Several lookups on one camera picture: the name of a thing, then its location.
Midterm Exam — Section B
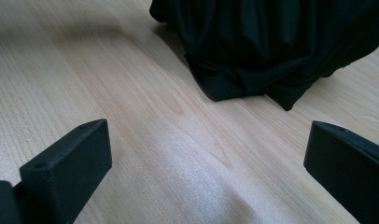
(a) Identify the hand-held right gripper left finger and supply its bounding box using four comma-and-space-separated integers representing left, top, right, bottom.
13, 118, 113, 224

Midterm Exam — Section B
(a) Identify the black cloth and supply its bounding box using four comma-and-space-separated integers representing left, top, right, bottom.
148, 0, 379, 112

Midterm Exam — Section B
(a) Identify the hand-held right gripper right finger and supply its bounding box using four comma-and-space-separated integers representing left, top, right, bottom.
302, 119, 379, 224

